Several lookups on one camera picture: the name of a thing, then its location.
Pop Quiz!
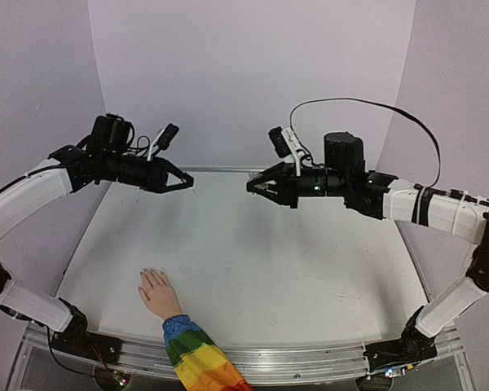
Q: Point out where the aluminium table edge rail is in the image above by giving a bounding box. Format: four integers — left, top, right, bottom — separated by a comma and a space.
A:
179, 165, 268, 174

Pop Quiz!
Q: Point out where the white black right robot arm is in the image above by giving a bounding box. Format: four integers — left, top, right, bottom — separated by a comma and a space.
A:
246, 127, 489, 373

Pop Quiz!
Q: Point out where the mannequin hand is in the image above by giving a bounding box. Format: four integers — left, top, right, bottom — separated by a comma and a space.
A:
138, 269, 185, 321

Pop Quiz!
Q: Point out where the clear nail polish bottle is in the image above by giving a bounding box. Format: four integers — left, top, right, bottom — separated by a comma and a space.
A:
246, 173, 270, 194

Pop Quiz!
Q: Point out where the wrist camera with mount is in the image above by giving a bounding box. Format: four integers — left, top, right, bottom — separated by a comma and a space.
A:
147, 123, 179, 161
268, 127, 310, 177

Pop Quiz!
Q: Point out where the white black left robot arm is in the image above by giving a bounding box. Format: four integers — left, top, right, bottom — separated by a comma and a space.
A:
0, 114, 194, 364

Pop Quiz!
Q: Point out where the aluminium front frame rail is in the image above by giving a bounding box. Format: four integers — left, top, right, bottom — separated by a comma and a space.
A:
7, 324, 474, 390

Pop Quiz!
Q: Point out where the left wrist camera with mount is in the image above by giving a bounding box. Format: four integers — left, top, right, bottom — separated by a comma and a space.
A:
147, 123, 179, 161

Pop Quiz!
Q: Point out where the black right camera cable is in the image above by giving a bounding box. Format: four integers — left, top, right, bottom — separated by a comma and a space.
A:
289, 96, 441, 188

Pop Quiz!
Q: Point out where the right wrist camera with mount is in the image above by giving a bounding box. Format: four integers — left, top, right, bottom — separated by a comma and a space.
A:
268, 127, 310, 177

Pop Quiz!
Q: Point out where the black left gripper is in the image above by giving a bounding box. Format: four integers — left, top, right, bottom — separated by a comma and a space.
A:
105, 151, 196, 194

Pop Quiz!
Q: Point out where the rainbow striped sleeve forearm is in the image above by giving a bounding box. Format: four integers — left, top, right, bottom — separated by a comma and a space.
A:
163, 315, 252, 391

